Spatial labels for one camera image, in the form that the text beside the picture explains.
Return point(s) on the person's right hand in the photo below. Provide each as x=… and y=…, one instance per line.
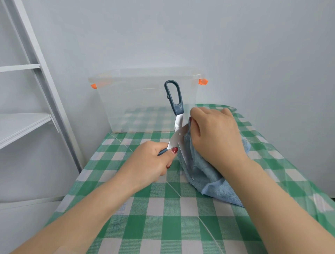
x=219, y=141

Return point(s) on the clear plastic storage box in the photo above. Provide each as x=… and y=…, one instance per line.
x=130, y=104

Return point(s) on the person's left forearm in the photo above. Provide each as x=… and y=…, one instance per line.
x=73, y=222

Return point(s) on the green white checkered tablecloth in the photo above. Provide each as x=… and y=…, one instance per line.
x=172, y=225

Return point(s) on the person's left hand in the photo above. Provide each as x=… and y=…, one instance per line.
x=144, y=167

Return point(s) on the blue microfibre cloth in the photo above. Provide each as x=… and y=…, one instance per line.
x=209, y=183

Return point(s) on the white metal shelf rack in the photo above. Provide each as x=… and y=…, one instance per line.
x=26, y=128

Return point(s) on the person's right forearm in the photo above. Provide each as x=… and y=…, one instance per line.
x=282, y=217

